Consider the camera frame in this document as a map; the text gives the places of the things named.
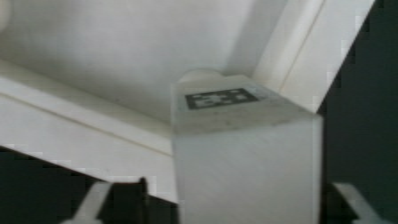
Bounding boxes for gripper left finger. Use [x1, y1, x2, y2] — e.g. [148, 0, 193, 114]
[59, 177, 180, 224]

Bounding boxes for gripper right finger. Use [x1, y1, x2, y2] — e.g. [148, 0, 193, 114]
[322, 182, 381, 224]

